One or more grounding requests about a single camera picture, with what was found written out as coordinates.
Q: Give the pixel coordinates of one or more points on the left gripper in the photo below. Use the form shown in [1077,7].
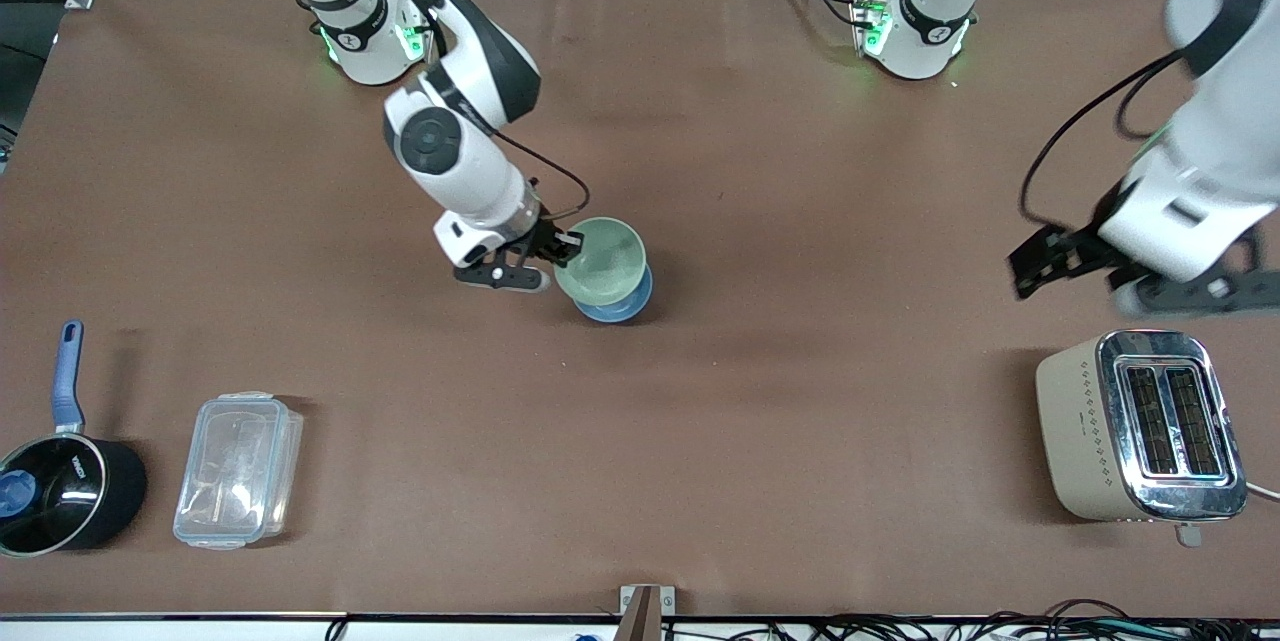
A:
[1092,238]

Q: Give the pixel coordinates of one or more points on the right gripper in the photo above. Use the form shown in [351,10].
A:
[540,237]

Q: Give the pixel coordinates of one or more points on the green bowl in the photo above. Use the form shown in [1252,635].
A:
[602,261]

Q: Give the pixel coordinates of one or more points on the blue bowl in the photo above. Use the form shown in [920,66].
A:
[620,311]

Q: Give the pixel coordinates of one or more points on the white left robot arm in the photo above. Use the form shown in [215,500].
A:
[1225,71]

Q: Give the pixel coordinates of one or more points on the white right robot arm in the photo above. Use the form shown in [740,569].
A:
[450,141]

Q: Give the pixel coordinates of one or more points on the beige chrome toaster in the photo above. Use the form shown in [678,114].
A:
[1100,431]

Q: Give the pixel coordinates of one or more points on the brown table mat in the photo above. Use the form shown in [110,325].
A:
[640,471]

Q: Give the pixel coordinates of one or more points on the clear plastic lidded container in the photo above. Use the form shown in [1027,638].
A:
[238,469]

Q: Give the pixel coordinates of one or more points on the glass pot lid blue knob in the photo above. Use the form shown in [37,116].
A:
[55,501]

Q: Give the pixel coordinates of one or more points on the metal bracket with post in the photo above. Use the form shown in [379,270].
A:
[646,606]

